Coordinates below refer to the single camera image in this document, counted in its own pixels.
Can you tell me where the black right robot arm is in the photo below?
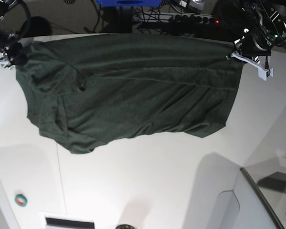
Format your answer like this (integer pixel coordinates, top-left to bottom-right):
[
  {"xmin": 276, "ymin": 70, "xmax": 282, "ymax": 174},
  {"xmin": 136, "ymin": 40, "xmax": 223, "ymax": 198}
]
[{"xmin": 0, "ymin": 0, "xmax": 31, "ymax": 68}]

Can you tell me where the dark green t-shirt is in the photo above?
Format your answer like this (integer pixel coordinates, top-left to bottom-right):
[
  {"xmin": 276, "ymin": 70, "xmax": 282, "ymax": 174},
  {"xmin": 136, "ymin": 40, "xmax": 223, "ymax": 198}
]
[{"xmin": 16, "ymin": 34, "xmax": 244, "ymax": 154}]

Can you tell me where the grey monitor frame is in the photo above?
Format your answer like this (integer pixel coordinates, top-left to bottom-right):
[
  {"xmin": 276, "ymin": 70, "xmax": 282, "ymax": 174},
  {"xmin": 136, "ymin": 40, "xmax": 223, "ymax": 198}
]
[{"xmin": 240, "ymin": 167, "xmax": 285, "ymax": 229}]

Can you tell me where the black round knob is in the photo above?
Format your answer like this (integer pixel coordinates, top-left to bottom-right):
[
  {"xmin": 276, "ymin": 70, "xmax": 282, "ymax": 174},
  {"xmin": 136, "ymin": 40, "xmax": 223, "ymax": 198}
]
[{"xmin": 115, "ymin": 224, "xmax": 135, "ymax": 229}]

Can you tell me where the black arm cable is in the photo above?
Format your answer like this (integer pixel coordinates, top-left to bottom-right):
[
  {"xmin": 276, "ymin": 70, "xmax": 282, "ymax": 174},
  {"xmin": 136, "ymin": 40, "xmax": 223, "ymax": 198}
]
[
  {"xmin": 0, "ymin": 0, "xmax": 31, "ymax": 48},
  {"xmin": 263, "ymin": 53, "xmax": 271, "ymax": 72}
]

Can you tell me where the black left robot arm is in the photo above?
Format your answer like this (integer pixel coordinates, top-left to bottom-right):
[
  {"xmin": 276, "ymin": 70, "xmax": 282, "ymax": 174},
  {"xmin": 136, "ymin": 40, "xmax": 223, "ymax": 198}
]
[{"xmin": 226, "ymin": 0, "xmax": 286, "ymax": 80}]

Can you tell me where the white power strip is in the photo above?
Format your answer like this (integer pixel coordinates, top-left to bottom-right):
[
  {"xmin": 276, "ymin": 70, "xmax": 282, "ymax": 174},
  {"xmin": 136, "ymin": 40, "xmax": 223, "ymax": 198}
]
[{"xmin": 133, "ymin": 12, "xmax": 221, "ymax": 25}]

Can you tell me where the green red emergency button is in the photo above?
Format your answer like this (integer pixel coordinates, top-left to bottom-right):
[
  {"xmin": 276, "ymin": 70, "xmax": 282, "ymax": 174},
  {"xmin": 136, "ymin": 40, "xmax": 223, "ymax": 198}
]
[{"xmin": 14, "ymin": 194, "xmax": 28, "ymax": 207}]

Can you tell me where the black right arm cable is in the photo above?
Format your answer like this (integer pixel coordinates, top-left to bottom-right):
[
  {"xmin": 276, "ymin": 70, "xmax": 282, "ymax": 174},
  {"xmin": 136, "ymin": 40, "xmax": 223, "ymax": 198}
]
[{"xmin": 0, "ymin": 0, "xmax": 31, "ymax": 48}]

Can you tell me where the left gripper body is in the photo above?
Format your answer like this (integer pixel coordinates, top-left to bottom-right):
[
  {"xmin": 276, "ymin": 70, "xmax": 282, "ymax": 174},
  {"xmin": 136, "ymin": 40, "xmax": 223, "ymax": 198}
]
[{"xmin": 232, "ymin": 31, "xmax": 272, "ymax": 63}]

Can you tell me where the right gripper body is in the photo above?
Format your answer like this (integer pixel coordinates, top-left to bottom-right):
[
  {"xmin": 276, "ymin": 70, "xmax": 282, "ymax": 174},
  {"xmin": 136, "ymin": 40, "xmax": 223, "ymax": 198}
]
[{"xmin": 0, "ymin": 33, "xmax": 24, "ymax": 68}]

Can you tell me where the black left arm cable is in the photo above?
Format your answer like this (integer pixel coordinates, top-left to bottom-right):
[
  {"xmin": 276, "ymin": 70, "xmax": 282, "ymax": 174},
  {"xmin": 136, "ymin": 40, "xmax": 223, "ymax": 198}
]
[{"xmin": 263, "ymin": 53, "xmax": 271, "ymax": 72}]

